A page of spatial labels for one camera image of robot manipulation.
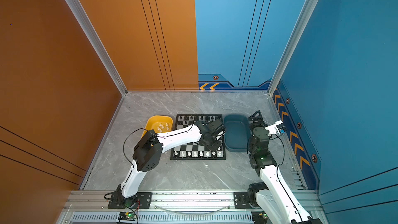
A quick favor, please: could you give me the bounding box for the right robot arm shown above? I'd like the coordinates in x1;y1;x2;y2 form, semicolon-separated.
247;111;322;224

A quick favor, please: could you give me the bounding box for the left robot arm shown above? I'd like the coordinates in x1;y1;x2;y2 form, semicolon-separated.
116;119;226;205

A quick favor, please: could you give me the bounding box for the black white chess board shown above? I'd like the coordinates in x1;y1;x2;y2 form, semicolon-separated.
170;114;226;160

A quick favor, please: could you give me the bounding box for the right circuit board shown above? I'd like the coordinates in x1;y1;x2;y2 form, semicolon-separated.
251;212;268;224

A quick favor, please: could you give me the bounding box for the left green circuit board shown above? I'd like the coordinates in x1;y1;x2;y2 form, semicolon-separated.
118;212;138;224

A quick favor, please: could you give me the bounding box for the teal plastic tray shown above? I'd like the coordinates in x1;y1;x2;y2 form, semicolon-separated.
223;114;251;152

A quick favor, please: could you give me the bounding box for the yellow plastic tray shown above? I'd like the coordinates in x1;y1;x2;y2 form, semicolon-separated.
142;115;173;136

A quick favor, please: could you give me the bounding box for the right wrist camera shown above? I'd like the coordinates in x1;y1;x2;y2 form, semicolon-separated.
265;120;287;136

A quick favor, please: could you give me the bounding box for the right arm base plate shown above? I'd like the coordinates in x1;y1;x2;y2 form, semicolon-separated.
233;191;258;209

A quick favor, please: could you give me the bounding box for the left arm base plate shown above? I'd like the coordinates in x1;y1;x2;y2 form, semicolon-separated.
104;191;152;210

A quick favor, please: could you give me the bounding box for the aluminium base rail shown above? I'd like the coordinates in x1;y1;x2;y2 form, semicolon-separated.
62;189;324;212

